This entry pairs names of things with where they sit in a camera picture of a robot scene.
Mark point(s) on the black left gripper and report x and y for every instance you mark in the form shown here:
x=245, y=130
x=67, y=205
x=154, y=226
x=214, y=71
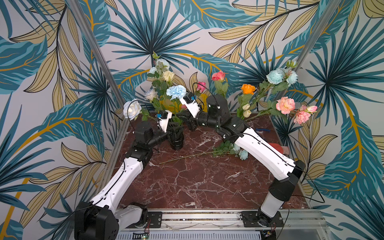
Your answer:
x=169, y=129

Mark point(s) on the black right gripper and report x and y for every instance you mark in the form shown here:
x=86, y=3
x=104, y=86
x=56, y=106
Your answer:
x=186, y=117

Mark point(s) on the blue hydrangea flower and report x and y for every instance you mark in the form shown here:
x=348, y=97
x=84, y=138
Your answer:
x=176, y=92

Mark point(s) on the light blue rose stem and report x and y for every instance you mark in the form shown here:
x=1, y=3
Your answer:
x=225, y=148

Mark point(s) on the white rose flower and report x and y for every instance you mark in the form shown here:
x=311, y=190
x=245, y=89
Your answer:
x=132, y=109

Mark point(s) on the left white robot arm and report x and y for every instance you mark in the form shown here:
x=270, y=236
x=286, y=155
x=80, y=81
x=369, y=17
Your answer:
x=100, y=218

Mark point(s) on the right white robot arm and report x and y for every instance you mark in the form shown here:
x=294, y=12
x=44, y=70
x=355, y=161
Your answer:
x=286, y=171

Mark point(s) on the glossy black vase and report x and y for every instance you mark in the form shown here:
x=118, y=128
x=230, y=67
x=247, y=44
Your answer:
x=176, y=137

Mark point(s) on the yellow black toolbox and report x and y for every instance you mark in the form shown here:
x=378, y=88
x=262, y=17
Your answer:
x=176, y=107

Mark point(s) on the magenta rose bud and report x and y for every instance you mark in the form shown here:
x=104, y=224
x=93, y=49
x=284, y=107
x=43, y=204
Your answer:
x=201, y=87

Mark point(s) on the pink red rose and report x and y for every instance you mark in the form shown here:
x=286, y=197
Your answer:
x=220, y=83

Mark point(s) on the orange rose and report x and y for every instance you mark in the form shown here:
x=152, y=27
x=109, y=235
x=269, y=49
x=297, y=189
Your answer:
x=244, y=100

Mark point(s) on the white cream rose spray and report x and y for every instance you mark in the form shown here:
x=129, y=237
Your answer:
x=161, y=77

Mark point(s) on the pink peony spray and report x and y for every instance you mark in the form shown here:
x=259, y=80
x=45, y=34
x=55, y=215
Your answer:
x=286, y=107

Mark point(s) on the pale blue rose spray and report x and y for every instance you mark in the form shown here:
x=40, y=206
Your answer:
x=278, y=80

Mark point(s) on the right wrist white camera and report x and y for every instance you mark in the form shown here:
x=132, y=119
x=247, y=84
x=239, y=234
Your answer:
x=189, y=100

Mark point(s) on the wrist white camera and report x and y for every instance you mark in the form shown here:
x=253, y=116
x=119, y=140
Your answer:
x=189, y=100
x=163, y=118

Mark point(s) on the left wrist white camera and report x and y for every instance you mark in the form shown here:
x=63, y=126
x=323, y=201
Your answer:
x=163, y=118

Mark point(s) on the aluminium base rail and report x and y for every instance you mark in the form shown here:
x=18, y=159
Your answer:
x=226, y=224

